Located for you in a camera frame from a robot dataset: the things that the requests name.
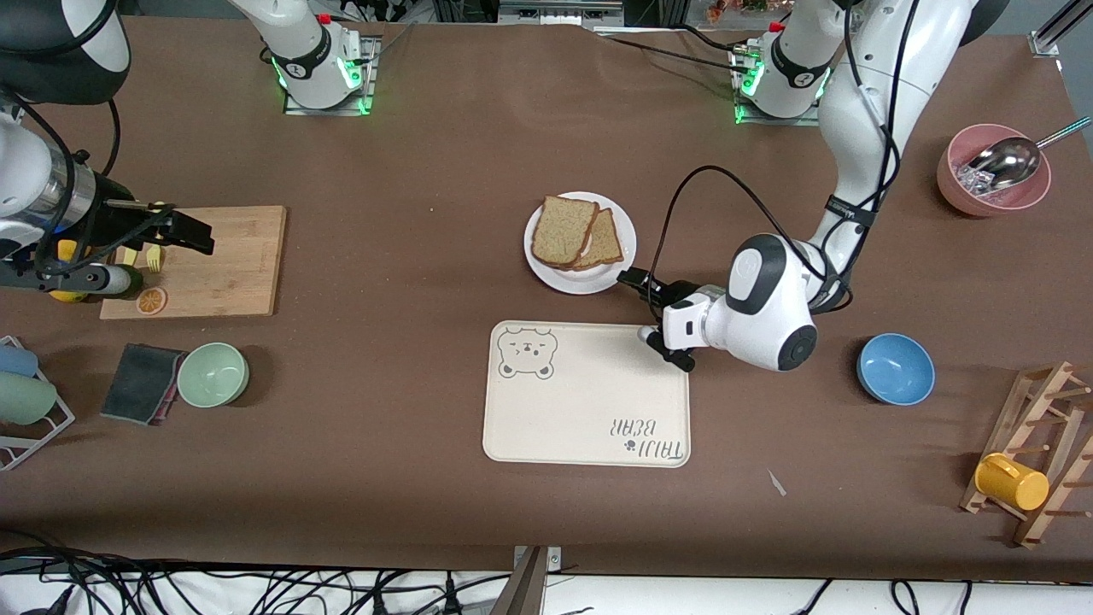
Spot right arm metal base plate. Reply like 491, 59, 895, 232
283, 34, 377, 117

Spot brown bread slice under egg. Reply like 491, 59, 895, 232
574, 208, 626, 272

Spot pale green cup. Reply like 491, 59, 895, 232
0, 372, 59, 426

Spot wooden cutting board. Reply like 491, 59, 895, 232
99, 205, 288, 321

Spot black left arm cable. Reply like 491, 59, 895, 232
647, 0, 919, 313

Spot cream bear print tray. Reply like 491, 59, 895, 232
482, 320, 692, 469

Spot brown bread slice sandwich lid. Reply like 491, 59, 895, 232
531, 196, 600, 267

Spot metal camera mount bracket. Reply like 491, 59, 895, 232
491, 545, 562, 615

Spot grey background box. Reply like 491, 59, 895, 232
498, 0, 624, 26

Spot metal scoop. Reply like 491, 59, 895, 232
963, 116, 1093, 193

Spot black table cable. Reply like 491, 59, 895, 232
595, 26, 752, 73

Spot blue bowl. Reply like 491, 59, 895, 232
856, 332, 937, 407

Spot dark grey folded cloth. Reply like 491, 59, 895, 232
99, 343, 187, 426

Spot white round plate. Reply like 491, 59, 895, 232
523, 191, 638, 296

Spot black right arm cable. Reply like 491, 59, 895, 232
0, 90, 172, 274

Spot yellow mug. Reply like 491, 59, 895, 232
974, 453, 1050, 512

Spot wooden mug rack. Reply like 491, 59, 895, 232
959, 360, 1093, 549

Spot aluminium corner profile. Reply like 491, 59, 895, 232
1029, 0, 1093, 58

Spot clear crinkled plastic pieces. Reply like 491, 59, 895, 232
956, 162, 996, 199

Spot pale green bowl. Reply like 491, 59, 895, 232
177, 342, 251, 409

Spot light blue cup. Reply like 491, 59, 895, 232
0, 344, 40, 379

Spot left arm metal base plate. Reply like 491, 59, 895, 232
731, 43, 826, 128

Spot pink bowl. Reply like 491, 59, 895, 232
937, 124, 1052, 218

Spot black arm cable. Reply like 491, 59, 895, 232
0, 90, 172, 274
647, 0, 919, 313

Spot white wire cup rack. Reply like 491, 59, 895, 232
0, 336, 76, 472

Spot black floor cable tangle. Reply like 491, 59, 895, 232
0, 530, 513, 615

